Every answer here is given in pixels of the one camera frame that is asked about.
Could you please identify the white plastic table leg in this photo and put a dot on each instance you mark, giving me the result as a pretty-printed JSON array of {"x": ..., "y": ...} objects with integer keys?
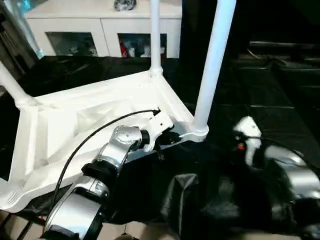
[
  {"x": 212, "y": 62},
  {"x": 155, "y": 37},
  {"x": 12, "y": 85},
  {"x": 8, "y": 196}
]

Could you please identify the white plastic table top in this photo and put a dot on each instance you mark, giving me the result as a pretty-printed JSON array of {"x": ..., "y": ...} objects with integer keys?
[{"x": 50, "y": 125}]

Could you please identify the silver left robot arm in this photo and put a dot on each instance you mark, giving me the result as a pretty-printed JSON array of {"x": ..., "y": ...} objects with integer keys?
[{"x": 117, "y": 147}]

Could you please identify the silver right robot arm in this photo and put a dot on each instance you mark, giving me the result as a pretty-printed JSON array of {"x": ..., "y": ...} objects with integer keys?
[{"x": 295, "y": 172}]

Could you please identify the black plastic mat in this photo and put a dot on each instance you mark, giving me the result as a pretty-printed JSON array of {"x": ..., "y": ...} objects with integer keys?
[{"x": 250, "y": 100}]

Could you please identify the long grey metal bar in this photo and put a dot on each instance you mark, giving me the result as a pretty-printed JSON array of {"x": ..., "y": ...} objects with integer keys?
[{"x": 280, "y": 45}]

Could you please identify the white cabinet with glass doors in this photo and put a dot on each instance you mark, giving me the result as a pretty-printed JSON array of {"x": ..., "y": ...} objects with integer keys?
[{"x": 105, "y": 25}]

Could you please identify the shiny crumpled foil object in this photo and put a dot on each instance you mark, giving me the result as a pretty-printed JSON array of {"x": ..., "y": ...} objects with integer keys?
[{"x": 125, "y": 5}]

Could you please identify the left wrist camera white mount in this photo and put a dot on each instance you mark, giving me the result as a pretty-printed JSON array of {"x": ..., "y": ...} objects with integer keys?
[{"x": 157, "y": 125}]

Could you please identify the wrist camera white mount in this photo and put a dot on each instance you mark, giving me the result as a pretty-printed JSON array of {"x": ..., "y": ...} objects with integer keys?
[
  {"x": 157, "y": 125},
  {"x": 250, "y": 130}
]

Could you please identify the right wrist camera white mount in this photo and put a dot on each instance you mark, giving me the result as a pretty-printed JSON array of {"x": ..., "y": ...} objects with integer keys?
[{"x": 250, "y": 130}]

